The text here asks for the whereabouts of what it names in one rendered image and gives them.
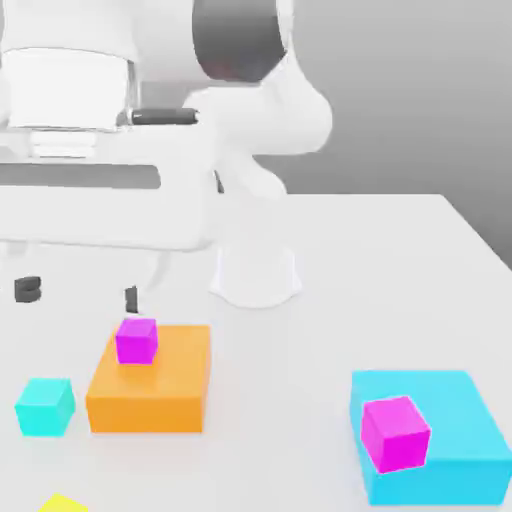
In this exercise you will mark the small purple cube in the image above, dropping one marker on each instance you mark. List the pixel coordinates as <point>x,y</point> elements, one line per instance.
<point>135,342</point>

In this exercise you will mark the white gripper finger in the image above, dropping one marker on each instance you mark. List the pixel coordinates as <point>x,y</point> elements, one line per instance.
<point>27,288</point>
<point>134,300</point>

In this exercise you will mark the large light blue box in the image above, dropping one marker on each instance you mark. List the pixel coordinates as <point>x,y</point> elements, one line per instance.
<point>464,432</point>

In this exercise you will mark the large orange box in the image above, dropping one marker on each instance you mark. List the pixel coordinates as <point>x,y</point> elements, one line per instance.
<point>160,400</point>

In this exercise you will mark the small yellow cube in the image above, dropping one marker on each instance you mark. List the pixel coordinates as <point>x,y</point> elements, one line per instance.
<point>62,504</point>

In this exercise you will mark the small pink cube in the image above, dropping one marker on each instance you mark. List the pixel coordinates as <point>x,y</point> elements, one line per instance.
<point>394,436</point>

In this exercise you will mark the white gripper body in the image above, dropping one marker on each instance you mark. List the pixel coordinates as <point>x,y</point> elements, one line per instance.
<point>120,216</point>

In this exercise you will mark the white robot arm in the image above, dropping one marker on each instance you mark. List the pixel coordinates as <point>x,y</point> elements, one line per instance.
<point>276,120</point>

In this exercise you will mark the small cyan cube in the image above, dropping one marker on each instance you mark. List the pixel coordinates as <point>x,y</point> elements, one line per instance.
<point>42,412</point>

